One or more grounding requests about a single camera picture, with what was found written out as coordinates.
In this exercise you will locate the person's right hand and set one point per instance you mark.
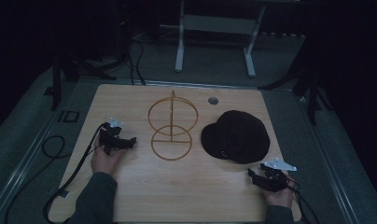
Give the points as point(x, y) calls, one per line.
point(280, 196)

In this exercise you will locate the person's left hand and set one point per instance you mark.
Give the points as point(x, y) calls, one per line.
point(104, 161)

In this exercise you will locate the black cap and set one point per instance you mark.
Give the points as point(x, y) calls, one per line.
point(236, 137)

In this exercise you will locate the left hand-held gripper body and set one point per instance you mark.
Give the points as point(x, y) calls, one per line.
point(109, 133)

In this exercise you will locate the white metal table frame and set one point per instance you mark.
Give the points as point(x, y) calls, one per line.
point(217, 25)

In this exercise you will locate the black metal stand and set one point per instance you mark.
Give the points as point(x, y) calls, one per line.
point(311, 93)
point(57, 81)

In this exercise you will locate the grey round table grommet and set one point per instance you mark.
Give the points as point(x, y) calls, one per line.
point(213, 100)

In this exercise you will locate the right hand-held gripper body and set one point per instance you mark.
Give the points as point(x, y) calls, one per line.
point(278, 175)

